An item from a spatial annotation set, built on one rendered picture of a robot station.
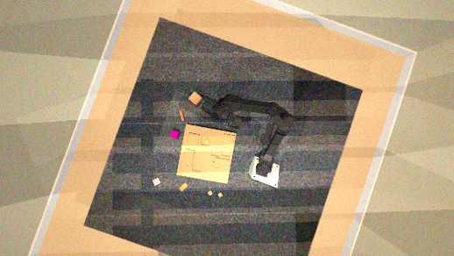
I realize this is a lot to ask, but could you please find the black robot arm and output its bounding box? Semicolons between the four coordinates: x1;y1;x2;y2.
201;94;294;177

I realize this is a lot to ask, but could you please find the magenta block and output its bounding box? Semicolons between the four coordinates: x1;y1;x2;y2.
170;131;180;139

